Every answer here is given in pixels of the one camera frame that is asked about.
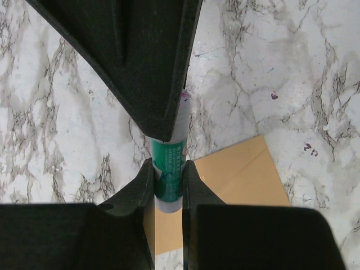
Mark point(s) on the brown paper envelope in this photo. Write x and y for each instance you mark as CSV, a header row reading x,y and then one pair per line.
x,y
242,174

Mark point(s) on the white green glue stick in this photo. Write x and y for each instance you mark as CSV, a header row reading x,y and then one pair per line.
x,y
169,159

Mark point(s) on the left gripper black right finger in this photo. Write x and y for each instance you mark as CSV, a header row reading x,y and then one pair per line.
x,y
221,236

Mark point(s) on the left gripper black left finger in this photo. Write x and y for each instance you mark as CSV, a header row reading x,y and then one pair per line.
x,y
116,234

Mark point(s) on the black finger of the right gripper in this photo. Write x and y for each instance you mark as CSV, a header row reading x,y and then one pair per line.
x,y
140,49

